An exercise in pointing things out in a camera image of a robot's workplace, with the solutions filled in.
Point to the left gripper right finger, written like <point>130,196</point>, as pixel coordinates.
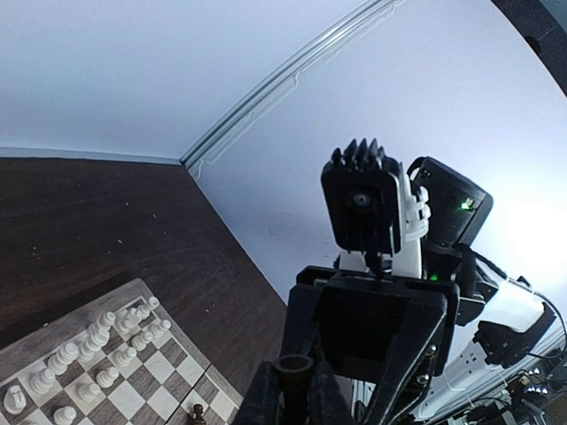
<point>326,403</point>

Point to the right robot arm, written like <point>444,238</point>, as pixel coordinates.
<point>505,315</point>

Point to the wooden chess board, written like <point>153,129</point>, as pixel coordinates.
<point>209,387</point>

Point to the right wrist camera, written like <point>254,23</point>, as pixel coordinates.
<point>378,216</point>

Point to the row of white chess pieces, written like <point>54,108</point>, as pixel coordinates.
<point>123,367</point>

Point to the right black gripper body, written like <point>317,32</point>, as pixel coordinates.
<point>394,332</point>

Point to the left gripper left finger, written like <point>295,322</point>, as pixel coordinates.
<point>261,402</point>

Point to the dark rook piece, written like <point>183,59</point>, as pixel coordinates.
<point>294,374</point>

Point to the dark pawn mid board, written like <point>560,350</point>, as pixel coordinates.
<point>197,415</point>

